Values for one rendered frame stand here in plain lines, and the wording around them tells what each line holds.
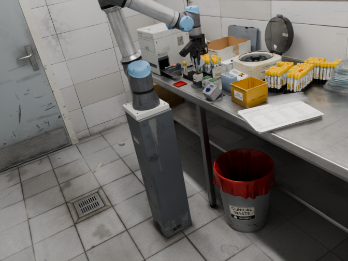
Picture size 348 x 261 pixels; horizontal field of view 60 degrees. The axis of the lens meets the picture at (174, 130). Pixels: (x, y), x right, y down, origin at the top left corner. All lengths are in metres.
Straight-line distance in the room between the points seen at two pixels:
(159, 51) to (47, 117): 1.62
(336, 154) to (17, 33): 2.72
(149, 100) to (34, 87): 1.83
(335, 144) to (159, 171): 0.94
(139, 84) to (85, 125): 2.01
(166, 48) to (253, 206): 1.17
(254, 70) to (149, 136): 0.69
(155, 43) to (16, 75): 1.55
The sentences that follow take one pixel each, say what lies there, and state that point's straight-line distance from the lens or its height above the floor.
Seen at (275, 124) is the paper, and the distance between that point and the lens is 1.36.
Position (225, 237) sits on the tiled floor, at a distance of 2.06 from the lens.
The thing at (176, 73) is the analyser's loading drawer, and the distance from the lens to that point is 2.03.
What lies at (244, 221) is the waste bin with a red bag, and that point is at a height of 0.11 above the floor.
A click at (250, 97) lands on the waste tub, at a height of 0.93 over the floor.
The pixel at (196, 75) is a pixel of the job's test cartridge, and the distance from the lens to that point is 1.85.
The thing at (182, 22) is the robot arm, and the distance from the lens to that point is 1.58.
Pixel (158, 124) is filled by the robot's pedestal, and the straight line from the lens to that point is 1.63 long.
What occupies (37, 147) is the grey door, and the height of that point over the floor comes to 0.12.
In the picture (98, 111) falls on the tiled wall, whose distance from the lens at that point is 3.50.
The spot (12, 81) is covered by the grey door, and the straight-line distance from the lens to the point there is 3.22.
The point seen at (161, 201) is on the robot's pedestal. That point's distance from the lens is 1.89.
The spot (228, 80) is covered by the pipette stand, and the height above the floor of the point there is 0.96.
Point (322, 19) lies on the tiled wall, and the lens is 1.89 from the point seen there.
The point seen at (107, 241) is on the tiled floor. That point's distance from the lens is 2.22.
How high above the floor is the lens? 1.55
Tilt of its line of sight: 28 degrees down
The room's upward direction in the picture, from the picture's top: 10 degrees counter-clockwise
